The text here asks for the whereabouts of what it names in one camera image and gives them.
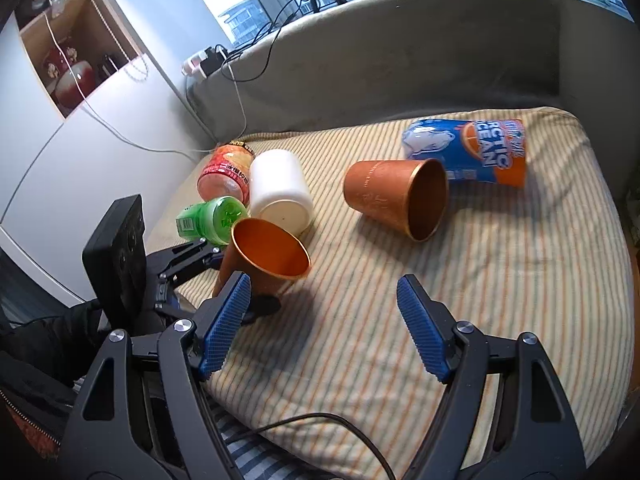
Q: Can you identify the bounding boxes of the blue plaid cloth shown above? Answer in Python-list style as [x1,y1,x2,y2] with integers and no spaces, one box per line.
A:
[210,400,341,480]

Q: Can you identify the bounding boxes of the power strip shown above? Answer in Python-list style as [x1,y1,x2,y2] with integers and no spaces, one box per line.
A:
[181,46,231,78]

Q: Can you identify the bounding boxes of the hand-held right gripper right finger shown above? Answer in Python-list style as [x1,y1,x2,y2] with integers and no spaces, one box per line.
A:
[396,274,588,480]

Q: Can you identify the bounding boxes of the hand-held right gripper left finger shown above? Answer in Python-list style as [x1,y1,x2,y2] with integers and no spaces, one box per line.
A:
[57,274,253,480]

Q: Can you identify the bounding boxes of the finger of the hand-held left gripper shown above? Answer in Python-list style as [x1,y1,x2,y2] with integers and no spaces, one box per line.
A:
[152,282,282,323]
[145,239,226,282]

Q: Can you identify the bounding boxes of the striped bed mattress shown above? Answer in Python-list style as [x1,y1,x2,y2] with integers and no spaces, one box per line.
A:
[145,106,636,480]

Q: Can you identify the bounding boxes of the white bead cord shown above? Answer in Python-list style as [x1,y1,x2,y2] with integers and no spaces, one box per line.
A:
[70,0,151,82]

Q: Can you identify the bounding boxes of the wooden wall shelf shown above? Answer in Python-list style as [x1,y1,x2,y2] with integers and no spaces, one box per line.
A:
[12,0,151,121]

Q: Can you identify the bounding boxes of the black cable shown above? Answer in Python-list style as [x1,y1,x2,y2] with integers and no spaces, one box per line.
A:
[220,411,397,480]

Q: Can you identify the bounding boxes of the green plastic jar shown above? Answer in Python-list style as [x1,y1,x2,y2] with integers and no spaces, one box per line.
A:
[176,196,249,247]

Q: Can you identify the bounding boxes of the red patterned pot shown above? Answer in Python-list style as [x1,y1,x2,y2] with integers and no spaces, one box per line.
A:
[40,47,93,111]

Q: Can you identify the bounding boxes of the red label jar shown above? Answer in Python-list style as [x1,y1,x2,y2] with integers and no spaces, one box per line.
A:
[197,142,257,205]

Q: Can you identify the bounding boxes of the long white cable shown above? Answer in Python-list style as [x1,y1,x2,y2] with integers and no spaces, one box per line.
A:
[44,9,213,155]

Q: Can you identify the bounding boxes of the red zippered cloth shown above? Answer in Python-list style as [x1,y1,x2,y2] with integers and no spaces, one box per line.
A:
[0,390,63,463]

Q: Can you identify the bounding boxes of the orange cup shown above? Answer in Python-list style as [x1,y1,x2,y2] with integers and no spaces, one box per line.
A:
[212,217,312,297]
[343,158,449,242]

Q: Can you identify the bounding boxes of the blue orange drink can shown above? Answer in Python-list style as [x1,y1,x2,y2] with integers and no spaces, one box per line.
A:
[402,118,528,188]

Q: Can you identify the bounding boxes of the grey sofa backrest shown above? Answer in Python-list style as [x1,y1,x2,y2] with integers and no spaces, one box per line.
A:
[192,0,626,143]

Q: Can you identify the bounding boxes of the white plastic cup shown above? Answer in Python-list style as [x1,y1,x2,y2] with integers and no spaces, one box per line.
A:
[248,150,315,236]

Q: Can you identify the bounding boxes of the person's left forearm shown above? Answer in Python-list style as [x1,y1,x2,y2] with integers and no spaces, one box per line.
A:
[0,304,103,391]

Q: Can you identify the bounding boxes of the thin black cables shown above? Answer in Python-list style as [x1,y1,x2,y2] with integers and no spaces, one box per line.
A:
[219,0,323,87]

